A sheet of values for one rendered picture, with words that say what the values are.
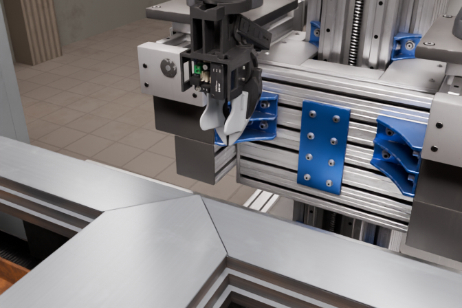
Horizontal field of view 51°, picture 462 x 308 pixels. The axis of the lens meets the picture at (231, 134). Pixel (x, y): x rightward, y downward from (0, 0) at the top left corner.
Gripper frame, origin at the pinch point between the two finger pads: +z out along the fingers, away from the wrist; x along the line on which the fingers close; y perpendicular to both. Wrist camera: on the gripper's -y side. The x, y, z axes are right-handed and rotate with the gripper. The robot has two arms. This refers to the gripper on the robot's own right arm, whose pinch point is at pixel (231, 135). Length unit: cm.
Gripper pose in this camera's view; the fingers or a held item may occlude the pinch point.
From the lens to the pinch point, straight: 70.9
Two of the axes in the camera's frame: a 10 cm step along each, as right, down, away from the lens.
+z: 0.0, 8.9, 4.5
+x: 8.9, 2.1, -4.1
